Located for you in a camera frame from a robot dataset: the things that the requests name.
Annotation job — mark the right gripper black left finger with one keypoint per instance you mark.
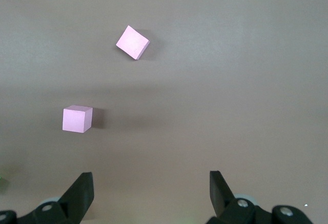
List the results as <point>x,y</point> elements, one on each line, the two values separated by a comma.
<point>79,195</point>

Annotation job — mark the pink foam block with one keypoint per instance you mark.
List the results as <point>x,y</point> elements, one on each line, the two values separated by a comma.
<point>75,119</point>
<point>132,42</point>

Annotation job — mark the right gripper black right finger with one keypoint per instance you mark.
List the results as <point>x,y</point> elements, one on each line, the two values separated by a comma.
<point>220,195</point>

